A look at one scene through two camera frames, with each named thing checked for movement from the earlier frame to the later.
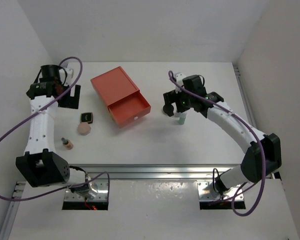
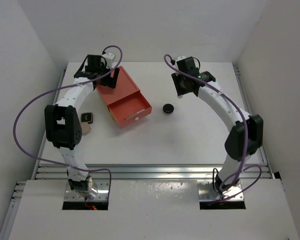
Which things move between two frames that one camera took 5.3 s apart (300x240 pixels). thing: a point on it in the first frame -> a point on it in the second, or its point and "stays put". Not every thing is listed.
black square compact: x=86 y=117 stays put
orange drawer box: x=125 y=101 stays put
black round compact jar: x=166 y=108 stays put
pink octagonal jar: x=84 y=128 stays put
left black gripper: x=70 y=102 -> x=110 y=82
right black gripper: x=171 y=97 -> x=175 y=77
